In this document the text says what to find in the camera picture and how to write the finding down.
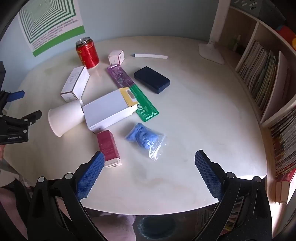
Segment red drink can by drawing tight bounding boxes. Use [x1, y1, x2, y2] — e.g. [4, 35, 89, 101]
[75, 37, 100, 69]

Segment small white cube box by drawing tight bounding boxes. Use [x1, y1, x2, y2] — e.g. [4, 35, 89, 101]
[108, 50, 125, 66]

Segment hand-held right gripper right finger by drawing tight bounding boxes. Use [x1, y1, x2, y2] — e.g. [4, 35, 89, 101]
[192, 149, 273, 241]

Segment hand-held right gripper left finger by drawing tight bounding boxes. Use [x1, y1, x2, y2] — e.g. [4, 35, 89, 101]
[27, 151, 109, 241]

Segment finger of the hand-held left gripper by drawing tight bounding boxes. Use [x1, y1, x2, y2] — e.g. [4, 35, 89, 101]
[0, 110, 42, 135]
[0, 90, 25, 110]

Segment purple green toothbrush package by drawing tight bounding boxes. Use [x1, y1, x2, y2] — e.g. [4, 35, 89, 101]
[107, 65, 159, 121]

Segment tall white carton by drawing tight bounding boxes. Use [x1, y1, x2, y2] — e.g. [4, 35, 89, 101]
[60, 65, 90, 103]

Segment light wooden bookshelf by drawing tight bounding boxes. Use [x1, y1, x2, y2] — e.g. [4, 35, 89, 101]
[228, 6, 296, 209]

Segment dark round bin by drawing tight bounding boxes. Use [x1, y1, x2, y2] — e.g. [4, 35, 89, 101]
[140, 215, 176, 239]

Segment white desk lamp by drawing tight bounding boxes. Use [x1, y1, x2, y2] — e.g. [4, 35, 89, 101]
[198, 0, 232, 65]

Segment row of thin books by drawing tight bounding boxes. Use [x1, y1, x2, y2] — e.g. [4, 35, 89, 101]
[236, 40, 278, 112]

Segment white box with yellow flap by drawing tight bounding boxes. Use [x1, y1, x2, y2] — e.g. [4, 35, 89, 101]
[82, 88, 139, 134]

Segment white pen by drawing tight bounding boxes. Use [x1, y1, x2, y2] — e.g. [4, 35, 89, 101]
[132, 53, 168, 60]

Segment plastic bag with blue gloves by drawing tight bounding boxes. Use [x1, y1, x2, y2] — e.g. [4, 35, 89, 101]
[125, 123, 166, 161]

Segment green striped wall poster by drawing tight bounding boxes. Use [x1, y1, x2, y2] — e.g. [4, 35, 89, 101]
[18, 0, 85, 57]

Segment navy blue case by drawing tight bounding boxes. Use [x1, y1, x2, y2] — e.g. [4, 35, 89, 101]
[134, 66, 171, 94]

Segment stack of magazines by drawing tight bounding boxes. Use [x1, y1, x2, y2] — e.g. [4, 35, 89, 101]
[269, 109, 296, 179]

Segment red hardcover books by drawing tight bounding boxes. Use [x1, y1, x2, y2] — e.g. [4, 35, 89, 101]
[275, 168, 296, 204]

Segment red and yellow toy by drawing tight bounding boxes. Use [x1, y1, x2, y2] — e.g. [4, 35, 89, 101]
[276, 24, 296, 50]

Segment maroon carton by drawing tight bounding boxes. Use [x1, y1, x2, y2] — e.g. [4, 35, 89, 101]
[97, 130, 122, 168]

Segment white paper cup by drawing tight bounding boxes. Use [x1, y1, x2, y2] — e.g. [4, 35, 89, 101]
[48, 99, 84, 137]

